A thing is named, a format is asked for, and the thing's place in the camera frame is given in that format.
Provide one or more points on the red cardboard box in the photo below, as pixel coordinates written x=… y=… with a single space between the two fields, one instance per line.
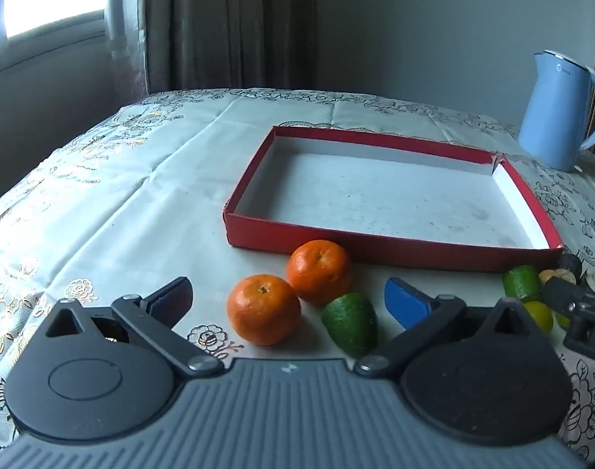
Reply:
x=375 y=195

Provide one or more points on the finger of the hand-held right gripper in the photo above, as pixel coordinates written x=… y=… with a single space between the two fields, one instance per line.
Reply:
x=568 y=293

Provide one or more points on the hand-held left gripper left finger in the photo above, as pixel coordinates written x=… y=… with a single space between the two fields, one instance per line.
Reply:
x=170 y=300

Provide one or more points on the blue electric kettle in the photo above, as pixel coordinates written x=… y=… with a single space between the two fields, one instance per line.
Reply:
x=553 y=107

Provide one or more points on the sheer lace curtain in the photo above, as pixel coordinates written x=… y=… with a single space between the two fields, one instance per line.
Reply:
x=129 y=34

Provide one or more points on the green avocado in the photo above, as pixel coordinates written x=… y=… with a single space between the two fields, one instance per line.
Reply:
x=351 y=322

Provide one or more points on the yellow green round fruit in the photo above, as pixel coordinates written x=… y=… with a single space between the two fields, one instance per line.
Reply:
x=562 y=320
x=539 y=315

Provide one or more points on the brown curtain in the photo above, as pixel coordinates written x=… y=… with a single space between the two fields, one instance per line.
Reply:
x=229 y=24

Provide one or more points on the window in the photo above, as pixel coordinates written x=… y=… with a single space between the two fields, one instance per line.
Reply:
x=33 y=0

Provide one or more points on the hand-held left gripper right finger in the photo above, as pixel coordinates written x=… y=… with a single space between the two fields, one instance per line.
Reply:
x=405 y=303

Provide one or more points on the orange mandarin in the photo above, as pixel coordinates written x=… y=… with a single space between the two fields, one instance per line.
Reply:
x=319 y=271
x=263 y=308

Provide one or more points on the floral embroidered tablecloth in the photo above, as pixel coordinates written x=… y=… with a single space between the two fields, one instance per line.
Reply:
x=131 y=205

